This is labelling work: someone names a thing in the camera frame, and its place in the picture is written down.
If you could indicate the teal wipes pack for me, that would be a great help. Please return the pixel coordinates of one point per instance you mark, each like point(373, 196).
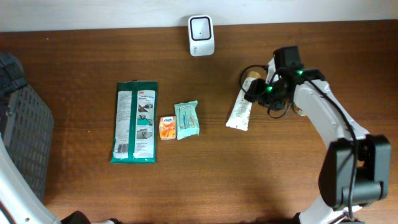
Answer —
point(187, 119)

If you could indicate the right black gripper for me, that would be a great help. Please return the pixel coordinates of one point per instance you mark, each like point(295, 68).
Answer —
point(258, 90)

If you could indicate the green lid jar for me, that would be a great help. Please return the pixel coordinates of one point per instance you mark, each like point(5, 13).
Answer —
point(298, 111)

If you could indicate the grey plastic mesh basket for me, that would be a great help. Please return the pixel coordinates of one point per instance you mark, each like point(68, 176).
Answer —
point(26, 125)

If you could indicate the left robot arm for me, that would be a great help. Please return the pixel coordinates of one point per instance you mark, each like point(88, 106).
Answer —
point(18, 202)

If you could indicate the white barcode scanner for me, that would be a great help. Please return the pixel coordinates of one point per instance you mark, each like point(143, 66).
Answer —
point(201, 35)

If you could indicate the white tube gold cap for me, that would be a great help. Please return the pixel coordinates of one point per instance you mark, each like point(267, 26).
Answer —
point(239, 117)

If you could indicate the green 3M gloves package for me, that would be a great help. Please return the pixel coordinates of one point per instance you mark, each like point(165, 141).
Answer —
point(134, 134)

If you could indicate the orange tissue pack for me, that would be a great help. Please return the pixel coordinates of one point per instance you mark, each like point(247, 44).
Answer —
point(167, 128)

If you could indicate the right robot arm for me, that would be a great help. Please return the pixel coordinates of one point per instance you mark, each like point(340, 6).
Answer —
point(355, 171)

